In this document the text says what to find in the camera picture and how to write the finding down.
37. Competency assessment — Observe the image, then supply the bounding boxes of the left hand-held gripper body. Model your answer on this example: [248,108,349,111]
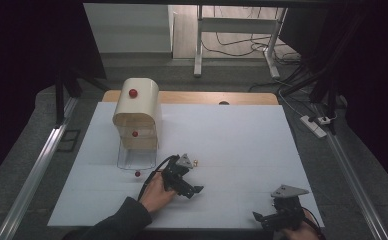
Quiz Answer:
[161,153,194,198]

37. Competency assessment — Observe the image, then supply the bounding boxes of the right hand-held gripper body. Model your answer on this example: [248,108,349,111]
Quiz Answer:
[262,184,310,232]

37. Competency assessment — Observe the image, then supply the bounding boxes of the clear drawer with red knob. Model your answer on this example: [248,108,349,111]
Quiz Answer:
[116,139,158,178]
[119,127,159,150]

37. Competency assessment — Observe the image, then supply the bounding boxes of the person's right hand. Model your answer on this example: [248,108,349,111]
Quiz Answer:
[277,223,321,240]

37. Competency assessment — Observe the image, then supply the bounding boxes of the person's left hand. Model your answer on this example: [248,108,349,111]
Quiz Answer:
[138,172,179,215]

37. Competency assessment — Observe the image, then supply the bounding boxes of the white paper table cover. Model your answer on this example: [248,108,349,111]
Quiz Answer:
[47,101,325,231]

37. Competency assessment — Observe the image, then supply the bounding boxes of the white power strip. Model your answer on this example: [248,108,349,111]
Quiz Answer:
[299,114,328,139]

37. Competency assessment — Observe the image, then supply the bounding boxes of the white plug adapter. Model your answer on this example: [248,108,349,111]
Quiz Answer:
[317,114,337,126]

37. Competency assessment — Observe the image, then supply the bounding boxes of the black metal stand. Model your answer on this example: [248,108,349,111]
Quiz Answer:
[281,9,366,136]
[54,64,110,129]

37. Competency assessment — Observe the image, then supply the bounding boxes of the dark curtain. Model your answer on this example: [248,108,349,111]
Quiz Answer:
[278,0,388,199]
[0,0,108,189]

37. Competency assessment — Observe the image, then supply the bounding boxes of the left hand-held gripper cable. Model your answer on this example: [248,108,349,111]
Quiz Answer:
[136,154,172,203]

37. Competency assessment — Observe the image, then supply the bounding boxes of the hand-held gripper cable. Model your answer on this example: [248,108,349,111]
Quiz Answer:
[300,206,327,240]
[136,154,172,203]

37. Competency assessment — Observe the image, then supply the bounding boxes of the right hand-held gripper cable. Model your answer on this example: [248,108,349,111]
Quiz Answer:
[300,206,327,240]

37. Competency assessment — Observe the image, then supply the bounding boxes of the aluminium rail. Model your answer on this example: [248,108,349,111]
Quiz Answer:
[324,131,388,240]
[0,96,79,240]

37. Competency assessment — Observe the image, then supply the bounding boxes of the black floor cables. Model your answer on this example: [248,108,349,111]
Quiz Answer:
[200,6,301,66]

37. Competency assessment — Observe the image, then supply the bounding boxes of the white desk frame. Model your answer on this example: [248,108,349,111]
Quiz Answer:
[193,5,288,80]

